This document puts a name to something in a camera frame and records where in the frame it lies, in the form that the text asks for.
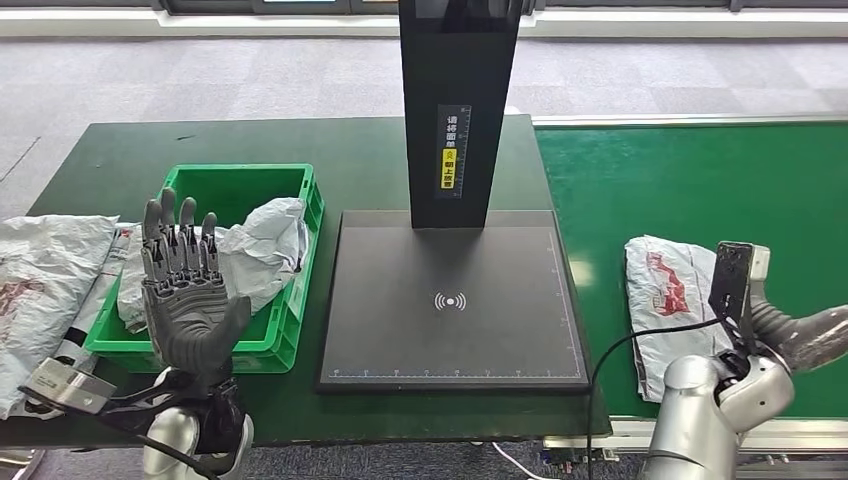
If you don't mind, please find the black inbound scanner machine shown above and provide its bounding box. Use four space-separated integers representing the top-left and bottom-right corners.
316 0 593 397

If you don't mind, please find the aluminium conveyor frame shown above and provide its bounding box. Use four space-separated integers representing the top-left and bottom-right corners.
529 111 848 480

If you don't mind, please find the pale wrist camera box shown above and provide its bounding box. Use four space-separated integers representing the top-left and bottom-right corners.
29 357 117 415
707 241 772 352

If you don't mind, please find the dark window frame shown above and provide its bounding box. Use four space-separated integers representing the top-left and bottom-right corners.
0 0 848 16

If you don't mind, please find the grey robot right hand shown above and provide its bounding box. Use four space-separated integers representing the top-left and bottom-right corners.
781 305 848 372

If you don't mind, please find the black yellow label sticker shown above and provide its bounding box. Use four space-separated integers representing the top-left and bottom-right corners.
435 103 473 199

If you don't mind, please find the white parcel bag red print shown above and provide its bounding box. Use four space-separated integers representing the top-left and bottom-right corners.
623 235 737 404

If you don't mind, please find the white floor cable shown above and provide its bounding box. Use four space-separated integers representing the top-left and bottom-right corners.
490 442 551 480

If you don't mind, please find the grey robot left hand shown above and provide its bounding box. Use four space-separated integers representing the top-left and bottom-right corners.
140 187 253 389

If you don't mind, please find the green plastic crate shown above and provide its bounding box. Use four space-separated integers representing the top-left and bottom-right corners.
84 163 326 376

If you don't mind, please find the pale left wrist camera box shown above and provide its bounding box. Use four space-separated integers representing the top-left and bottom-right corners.
29 357 117 415

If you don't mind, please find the green conveyor belt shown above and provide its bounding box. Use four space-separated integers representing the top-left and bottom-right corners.
533 121 848 420

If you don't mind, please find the grey parcel bag red print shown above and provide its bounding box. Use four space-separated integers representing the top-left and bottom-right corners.
117 196 311 335

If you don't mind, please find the white window sill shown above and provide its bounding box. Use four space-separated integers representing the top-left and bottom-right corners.
0 7 848 39

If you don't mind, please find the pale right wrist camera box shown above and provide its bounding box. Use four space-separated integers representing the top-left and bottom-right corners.
707 241 772 352

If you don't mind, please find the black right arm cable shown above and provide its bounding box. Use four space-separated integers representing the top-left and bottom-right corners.
586 317 723 480

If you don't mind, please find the large grey parcel bag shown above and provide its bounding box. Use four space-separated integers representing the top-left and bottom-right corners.
0 213 121 420

